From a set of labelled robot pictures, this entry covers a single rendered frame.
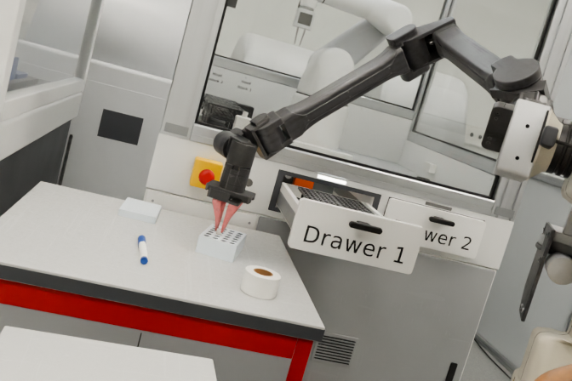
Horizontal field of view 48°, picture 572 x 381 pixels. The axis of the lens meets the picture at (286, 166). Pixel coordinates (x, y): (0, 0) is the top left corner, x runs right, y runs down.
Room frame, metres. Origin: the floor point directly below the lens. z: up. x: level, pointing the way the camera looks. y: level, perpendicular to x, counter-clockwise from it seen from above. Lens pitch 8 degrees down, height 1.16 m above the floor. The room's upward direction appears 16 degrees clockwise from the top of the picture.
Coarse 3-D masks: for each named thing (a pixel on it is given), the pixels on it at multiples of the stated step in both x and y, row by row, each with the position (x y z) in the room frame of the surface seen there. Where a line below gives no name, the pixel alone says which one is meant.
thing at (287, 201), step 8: (288, 184) 1.69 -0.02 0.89; (280, 192) 1.66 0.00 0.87; (288, 192) 1.58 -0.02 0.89; (296, 192) 1.70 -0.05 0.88; (280, 200) 1.63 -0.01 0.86; (288, 200) 1.55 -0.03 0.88; (296, 200) 1.49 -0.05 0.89; (280, 208) 1.60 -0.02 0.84; (288, 208) 1.51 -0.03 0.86; (296, 208) 1.44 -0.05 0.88; (288, 216) 1.49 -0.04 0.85; (288, 224) 1.48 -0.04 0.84
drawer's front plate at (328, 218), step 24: (312, 216) 1.34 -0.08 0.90; (336, 216) 1.35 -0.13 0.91; (360, 216) 1.36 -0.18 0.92; (288, 240) 1.35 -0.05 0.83; (312, 240) 1.35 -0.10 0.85; (336, 240) 1.36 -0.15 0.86; (360, 240) 1.37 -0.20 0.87; (384, 240) 1.38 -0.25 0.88; (408, 240) 1.39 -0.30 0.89; (384, 264) 1.38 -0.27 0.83; (408, 264) 1.39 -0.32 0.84
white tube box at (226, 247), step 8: (208, 232) 1.35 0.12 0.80; (224, 232) 1.39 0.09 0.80; (232, 232) 1.41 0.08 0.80; (240, 232) 1.43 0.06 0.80; (200, 240) 1.31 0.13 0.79; (208, 240) 1.31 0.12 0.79; (216, 240) 1.31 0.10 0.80; (224, 240) 1.33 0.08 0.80; (232, 240) 1.35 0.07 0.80; (240, 240) 1.36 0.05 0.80; (200, 248) 1.31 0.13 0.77; (208, 248) 1.31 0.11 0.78; (216, 248) 1.31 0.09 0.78; (224, 248) 1.31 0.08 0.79; (232, 248) 1.31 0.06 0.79; (240, 248) 1.38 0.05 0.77; (216, 256) 1.31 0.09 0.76; (224, 256) 1.31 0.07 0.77; (232, 256) 1.31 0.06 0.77
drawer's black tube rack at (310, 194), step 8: (304, 192) 1.59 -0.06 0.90; (312, 192) 1.63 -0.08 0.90; (320, 192) 1.67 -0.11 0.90; (320, 200) 1.55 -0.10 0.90; (328, 200) 1.58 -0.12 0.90; (336, 200) 1.61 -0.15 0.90; (344, 200) 1.64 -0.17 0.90; (352, 200) 1.69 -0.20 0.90; (352, 208) 1.55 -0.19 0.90; (360, 208) 1.58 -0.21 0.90; (368, 208) 1.62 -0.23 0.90
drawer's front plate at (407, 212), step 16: (400, 208) 1.72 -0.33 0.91; (416, 208) 1.73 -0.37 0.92; (432, 208) 1.74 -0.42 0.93; (416, 224) 1.73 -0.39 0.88; (432, 224) 1.74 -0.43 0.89; (464, 224) 1.75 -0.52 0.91; (480, 224) 1.76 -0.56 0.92; (448, 240) 1.75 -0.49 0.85; (464, 240) 1.76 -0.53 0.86; (480, 240) 1.77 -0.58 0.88; (464, 256) 1.76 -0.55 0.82
